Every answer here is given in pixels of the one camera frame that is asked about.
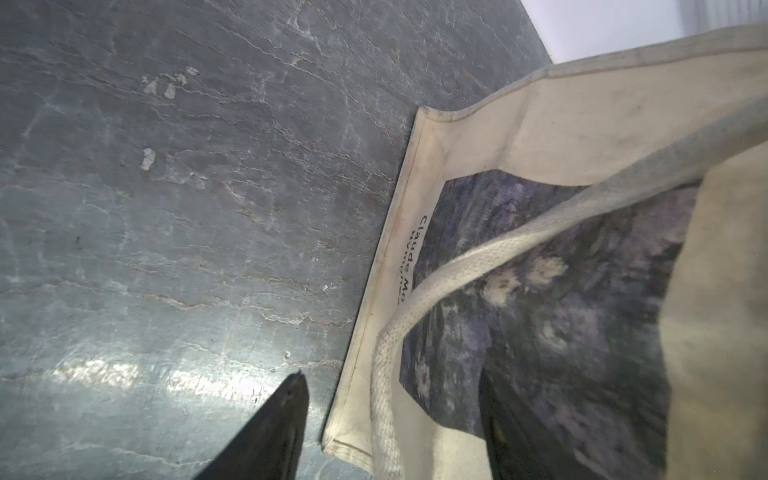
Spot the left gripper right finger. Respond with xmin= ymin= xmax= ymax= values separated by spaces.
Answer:
xmin=479 ymin=368 xmax=594 ymax=479

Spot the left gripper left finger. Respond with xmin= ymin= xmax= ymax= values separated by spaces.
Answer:
xmin=195 ymin=372 xmax=310 ymax=480

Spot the cream canvas tote bag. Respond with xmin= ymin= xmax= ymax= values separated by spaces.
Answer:
xmin=321 ymin=24 xmax=767 ymax=479

